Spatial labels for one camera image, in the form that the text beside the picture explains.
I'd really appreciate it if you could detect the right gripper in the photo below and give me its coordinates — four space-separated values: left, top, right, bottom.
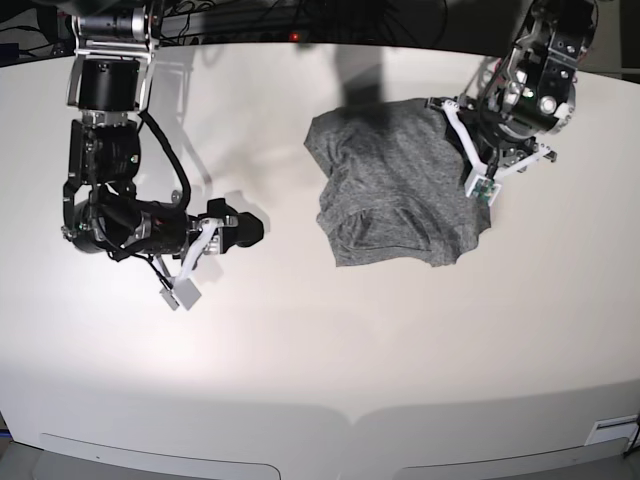
187 198 264 255

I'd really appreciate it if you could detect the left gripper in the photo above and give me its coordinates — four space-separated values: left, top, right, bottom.
464 112 536 173

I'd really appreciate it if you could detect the grey long-sleeve T-shirt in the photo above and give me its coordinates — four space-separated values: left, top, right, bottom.
304 98 492 267

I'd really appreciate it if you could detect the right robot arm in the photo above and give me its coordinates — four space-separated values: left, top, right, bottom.
62 1 265 262

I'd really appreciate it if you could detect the power strip with red light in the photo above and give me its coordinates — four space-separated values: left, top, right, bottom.
160 10 384 47

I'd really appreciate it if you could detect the white label sticker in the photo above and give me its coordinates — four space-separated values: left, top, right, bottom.
584 414 639 447

